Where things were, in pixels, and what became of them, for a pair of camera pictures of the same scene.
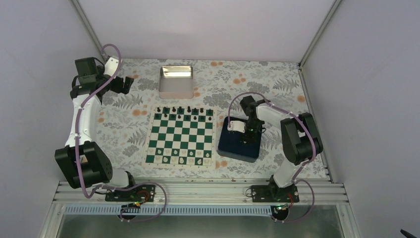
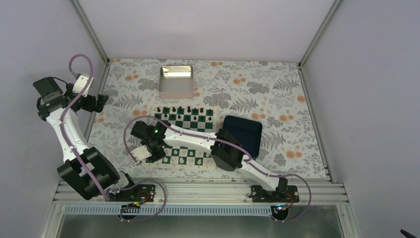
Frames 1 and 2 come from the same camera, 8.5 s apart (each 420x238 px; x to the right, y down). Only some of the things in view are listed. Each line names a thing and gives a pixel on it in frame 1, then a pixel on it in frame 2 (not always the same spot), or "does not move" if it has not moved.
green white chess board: [182, 137] does not move
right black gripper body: [254, 124] to [161, 153]
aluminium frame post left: [89, 26] does not move
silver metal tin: [176, 82] does not move
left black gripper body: [118, 88] to [90, 107]
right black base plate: [274, 194] does not move
